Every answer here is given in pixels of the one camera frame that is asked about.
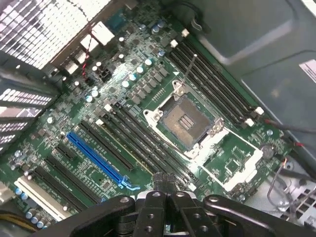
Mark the round coin cell battery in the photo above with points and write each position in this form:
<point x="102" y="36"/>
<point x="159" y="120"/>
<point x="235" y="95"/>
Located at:
<point x="267" y="151"/>

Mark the blue expansion slot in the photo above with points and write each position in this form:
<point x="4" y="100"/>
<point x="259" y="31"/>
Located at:
<point x="93" y="158"/>

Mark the short black expansion slot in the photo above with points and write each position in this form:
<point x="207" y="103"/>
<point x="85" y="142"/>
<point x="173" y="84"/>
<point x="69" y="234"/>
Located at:
<point x="65" y="151"/>

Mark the thin metal locking lever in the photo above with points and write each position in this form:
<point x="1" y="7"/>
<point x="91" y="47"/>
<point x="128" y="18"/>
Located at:
<point x="188" y="70"/>
<point x="172" y="146"/>

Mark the silver socket cover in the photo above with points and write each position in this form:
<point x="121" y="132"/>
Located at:
<point x="245" y="170"/>

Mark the CPU socket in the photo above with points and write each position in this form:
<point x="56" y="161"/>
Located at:
<point x="187" y="121"/>

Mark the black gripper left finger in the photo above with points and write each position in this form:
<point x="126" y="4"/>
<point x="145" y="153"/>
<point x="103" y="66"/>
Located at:
<point x="98" y="219"/>

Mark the black RAM slot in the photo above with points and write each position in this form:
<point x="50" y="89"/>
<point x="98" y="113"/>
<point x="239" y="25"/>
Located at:
<point x="219" y="74"/>
<point x="99" y="122"/>
<point x="214" y="80"/>
<point x="138" y="147"/>
<point x="138" y="123"/>
<point x="223" y="71"/>
<point x="208" y="84"/>
<point x="138" y="136"/>

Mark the long black expansion slot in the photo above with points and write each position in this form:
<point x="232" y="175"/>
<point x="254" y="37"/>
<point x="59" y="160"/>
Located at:
<point x="56" y="188"/>
<point x="74" y="179"/>
<point x="106" y="145"/>

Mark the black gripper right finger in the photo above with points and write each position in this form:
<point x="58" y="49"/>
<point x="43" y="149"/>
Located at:
<point x="242" y="222"/>

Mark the white expansion slot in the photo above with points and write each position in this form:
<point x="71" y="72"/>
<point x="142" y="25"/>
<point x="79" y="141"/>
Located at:
<point x="39" y="197"/>

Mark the black open PC case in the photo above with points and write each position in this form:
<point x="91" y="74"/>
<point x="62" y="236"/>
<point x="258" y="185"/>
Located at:
<point x="247" y="29"/>

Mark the green motherboard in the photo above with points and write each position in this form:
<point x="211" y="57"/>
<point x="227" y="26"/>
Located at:
<point x="61" y="118"/>

